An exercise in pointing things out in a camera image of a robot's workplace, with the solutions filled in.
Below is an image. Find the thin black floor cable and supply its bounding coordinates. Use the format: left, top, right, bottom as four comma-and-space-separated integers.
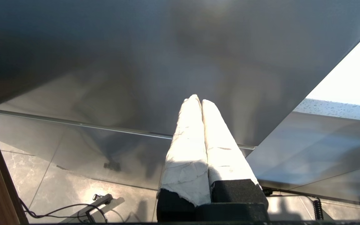
19, 197, 108, 224

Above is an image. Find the grey base cabinet front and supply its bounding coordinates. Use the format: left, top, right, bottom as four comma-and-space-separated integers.
246, 111, 360, 204

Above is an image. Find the stainless steel appliance door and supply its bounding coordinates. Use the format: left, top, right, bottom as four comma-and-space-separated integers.
0, 0, 360, 192

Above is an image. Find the black coiled cable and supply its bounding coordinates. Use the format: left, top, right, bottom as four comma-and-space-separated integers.
312, 198, 324, 221

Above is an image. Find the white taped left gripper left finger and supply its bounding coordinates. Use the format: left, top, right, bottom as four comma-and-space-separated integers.
157, 94, 212, 222

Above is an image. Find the grey metal floor bracket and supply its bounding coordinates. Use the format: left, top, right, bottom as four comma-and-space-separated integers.
85, 193, 113, 224

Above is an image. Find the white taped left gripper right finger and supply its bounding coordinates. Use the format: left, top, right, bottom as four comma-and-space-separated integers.
201, 99, 270, 207

